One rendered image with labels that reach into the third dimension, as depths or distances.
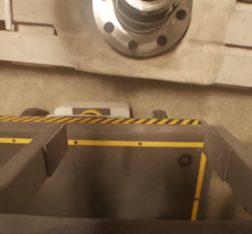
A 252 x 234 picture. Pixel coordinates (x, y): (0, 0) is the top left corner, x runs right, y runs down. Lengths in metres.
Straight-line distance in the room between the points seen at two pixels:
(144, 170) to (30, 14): 0.55
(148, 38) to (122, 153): 0.31
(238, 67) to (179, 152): 0.34
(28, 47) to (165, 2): 0.45
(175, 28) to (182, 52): 0.07
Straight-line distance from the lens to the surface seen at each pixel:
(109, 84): 0.74
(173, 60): 0.57
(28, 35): 0.66
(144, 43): 0.53
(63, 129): 0.16
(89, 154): 0.49
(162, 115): 0.65
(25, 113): 0.74
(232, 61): 0.66
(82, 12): 0.57
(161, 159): 0.49
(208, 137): 0.17
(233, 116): 0.88
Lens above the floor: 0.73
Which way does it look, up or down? 72 degrees down
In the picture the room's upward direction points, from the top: 174 degrees counter-clockwise
